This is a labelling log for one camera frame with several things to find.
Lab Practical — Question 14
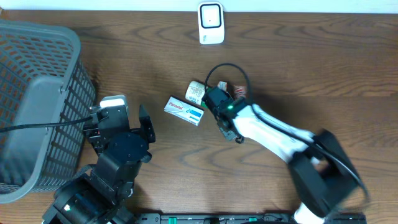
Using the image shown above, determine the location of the orange Top chocolate bar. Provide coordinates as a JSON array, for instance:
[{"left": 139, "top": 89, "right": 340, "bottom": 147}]
[{"left": 233, "top": 85, "right": 247, "bottom": 99}]

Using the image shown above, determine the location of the small orange box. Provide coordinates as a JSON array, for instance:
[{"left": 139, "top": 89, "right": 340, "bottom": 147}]
[{"left": 217, "top": 81, "right": 228, "bottom": 91}]

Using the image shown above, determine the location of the green lid jar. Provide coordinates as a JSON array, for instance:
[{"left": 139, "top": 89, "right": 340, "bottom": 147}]
[{"left": 185, "top": 81, "right": 207, "bottom": 108}]

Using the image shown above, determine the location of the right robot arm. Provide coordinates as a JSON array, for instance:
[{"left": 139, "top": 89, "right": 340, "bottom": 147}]
[{"left": 203, "top": 88, "right": 365, "bottom": 223}]

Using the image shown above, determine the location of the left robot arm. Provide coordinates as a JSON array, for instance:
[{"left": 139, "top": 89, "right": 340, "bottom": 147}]
[{"left": 42, "top": 105, "right": 155, "bottom": 223}]

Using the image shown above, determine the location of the white barcode scanner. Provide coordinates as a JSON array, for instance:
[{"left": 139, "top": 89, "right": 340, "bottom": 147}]
[{"left": 198, "top": 2, "right": 225, "bottom": 45}]

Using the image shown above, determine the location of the white Panadol box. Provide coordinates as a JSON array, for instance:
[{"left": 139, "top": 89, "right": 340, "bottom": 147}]
[{"left": 164, "top": 96, "right": 204, "bottom": 126}]

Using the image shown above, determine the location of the grey plastic basket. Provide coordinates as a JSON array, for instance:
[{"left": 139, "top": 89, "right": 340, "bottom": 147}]
[{"left": 1, "top": 20, "right": 96, "bottom": 203}]

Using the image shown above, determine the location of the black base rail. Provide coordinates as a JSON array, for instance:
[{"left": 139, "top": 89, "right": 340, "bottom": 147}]
[{"left": 135, "top": 212, "right": 367, "bottom": 224}]

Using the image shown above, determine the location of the black left camera cable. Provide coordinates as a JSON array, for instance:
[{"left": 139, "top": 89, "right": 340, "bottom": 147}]
[{"left": 0, "top": 115, "right": 94, "bottom": 134}]

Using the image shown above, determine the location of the black camera cable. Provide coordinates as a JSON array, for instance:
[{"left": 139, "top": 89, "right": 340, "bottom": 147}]
[
  {"left": 0, "top": 115, "right": 94, "bottom": 134},
  {"left": 204, "top": 63, "right": 371, "bottom": 206}
]

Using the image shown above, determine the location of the black right camera cable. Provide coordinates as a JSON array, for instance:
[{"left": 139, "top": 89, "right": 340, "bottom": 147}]
[{"left": 204, "top": 63, "right": 371, "bottom": 206}]

